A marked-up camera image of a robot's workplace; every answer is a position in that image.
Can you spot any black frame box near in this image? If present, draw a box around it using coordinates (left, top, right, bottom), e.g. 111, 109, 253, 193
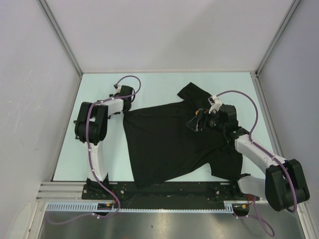
73, 120, 81, 140

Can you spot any aluminium frame rail front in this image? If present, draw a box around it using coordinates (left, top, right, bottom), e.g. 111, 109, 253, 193
36, 182, 85, 201

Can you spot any aluminium post left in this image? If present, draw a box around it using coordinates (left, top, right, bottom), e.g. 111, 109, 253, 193
36, 0, 83, 78

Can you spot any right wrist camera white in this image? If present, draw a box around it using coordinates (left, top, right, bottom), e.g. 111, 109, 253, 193
208, 95, 223, 114

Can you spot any aluminium post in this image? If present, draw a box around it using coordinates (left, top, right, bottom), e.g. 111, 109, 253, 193
36, 0, 83, 78
255, 0, 303, 76

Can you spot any white slotted cable duct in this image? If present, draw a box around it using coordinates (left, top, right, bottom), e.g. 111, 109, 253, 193
46, 202, 233, 214

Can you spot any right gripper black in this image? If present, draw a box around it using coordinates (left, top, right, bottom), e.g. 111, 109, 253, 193
186, 109, 226, 133

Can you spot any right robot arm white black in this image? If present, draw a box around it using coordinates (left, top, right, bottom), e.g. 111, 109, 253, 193
186, 105, 310, 212

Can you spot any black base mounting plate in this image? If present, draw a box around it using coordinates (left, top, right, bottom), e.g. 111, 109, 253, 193
81, 181, 255, 201

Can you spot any black t-shirt garment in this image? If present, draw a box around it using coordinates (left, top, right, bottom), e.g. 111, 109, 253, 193
123, 83, 243, 188

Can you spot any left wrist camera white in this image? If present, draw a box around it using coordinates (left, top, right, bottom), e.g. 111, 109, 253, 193
114, 84, 122, 92

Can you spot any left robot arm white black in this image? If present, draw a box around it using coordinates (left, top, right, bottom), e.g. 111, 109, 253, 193
74, 85, 135, 199

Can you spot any aluminium post right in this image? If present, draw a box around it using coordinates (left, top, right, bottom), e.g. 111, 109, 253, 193
255, 0, 303, 76

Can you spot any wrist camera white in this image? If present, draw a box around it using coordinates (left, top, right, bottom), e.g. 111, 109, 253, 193
114, 84, 122, 92
208, 95, 223, 114

